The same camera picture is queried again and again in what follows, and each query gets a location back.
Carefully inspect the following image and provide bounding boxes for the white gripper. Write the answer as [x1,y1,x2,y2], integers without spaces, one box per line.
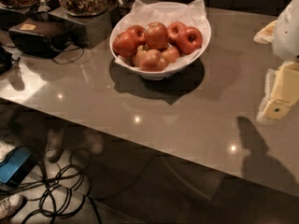
[253,0,299,124]

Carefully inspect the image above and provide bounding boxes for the yellowish apple front left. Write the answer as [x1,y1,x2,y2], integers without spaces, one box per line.
[131,45,148,67]

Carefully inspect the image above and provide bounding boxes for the white paper liner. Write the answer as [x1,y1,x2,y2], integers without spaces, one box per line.
[113,0,210,74]

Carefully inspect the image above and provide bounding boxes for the dark jar with scoop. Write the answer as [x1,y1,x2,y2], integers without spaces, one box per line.
[107,0,134,25]

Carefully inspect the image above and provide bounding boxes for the grey metal stand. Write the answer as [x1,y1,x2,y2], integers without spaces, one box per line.
[49,7,115,49]

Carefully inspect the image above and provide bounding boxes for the metal scoop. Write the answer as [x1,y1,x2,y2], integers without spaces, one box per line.
[37,0,50,12]

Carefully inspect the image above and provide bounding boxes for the black box device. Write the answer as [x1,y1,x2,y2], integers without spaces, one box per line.
[8,19,69,58]

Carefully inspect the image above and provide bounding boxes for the black object left edge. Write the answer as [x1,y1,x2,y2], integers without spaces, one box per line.
[0,46,20,75]

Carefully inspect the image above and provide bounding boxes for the blue foot pedal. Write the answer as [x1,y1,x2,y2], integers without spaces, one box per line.
[0,147,36,188]

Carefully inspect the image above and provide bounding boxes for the white shoe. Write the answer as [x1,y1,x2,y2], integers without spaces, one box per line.
[0,194,23,220]

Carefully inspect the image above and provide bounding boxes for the black floor cables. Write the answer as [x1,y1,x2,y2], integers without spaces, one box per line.
[0,147,104,224]

